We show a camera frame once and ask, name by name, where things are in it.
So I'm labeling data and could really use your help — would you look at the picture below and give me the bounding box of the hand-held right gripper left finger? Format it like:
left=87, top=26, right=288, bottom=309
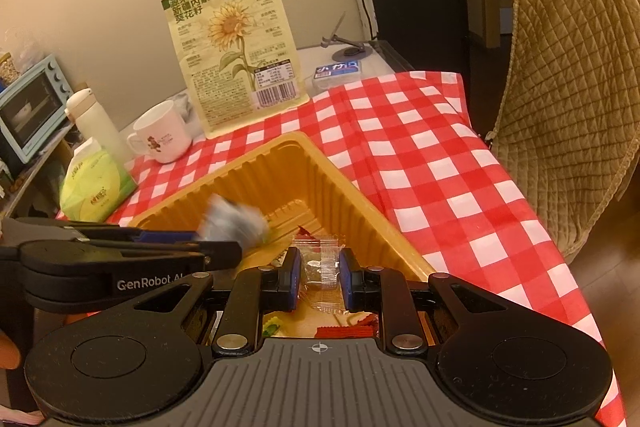
left=131, top=247, right=303, bottom=354

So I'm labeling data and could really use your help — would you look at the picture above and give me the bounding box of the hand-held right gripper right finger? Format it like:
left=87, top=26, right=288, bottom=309
left=339, top=247, right=508, bottom=354

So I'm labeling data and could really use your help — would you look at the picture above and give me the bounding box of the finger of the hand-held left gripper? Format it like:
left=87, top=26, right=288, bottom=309
left=20, top=239, right=244, bottom=272
left=0, top=217, right=203, bottom=248

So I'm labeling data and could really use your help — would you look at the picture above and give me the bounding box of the tan candy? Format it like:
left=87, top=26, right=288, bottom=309
left=289, top=234, right=346, bottom=315

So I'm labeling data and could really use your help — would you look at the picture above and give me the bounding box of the grey green snack packet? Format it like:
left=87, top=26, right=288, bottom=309
left=197, top=194, right=271, bottom=248

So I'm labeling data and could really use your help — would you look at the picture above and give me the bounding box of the plain red snack packet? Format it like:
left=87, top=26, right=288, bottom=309
left=315, top=324, right=376, bottom=339

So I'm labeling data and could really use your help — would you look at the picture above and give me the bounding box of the orange plastic tray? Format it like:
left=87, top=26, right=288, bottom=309
left=129, top=131, right=436, bottom=343

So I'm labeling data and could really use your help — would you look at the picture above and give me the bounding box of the person's left hand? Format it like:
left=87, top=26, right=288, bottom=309
left=0, top=332, right=23, bottom=370

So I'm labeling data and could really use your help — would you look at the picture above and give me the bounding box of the green tissue pack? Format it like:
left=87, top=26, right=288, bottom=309
left=59, top=138, right=138, bottom=224

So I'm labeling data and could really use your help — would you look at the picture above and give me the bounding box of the white mug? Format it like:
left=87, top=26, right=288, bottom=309
left=126, top=101, right=195, bottom=164

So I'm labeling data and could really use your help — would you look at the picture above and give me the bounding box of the wooden sideboard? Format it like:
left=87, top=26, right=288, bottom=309
left=0, top=134, right=76, bottom=220

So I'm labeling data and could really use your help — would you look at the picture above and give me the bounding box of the white thermos bottle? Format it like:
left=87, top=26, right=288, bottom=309
left=65, top=88, right=131, bottom=162

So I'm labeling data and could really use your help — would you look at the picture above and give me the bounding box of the red checked tablecloth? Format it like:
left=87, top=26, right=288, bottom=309
left=60, top=71, right=628, bottom=427

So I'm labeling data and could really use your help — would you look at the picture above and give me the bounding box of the light blue toaster oven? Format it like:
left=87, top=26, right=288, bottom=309
left=0, top=54, right=72, bottom=165

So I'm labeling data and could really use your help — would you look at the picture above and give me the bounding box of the sunflower seed bag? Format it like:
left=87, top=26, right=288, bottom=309
left=161, top=0, right=311, bottom=140

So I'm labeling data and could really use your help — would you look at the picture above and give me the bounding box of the blue pocket tissue packet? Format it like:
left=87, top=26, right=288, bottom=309
left=311, top=61, right=362, bottom=92

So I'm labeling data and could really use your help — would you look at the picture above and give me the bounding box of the grey phone stand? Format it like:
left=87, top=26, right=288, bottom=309
left=320, top=12, right=373, bottom=62

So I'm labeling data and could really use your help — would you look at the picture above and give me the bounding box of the chair with quilted cover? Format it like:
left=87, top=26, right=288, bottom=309
left=485, top=0, right=640, bottom=265

